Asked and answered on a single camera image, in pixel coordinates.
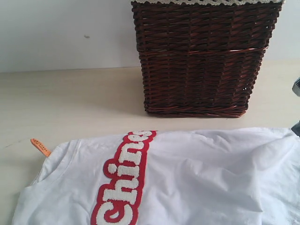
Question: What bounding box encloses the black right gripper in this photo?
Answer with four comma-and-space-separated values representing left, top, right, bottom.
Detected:
292, 78, 300, 96

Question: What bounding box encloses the white t-shirt red lettering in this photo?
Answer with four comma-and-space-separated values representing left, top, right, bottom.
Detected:
12, 128, 300, 225

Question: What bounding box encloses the dark brown wicker basket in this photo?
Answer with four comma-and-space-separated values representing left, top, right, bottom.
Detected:
131, 2, 283, 118

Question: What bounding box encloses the orange perforated strap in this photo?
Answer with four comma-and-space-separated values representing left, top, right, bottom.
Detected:
30, 138, 52, 157

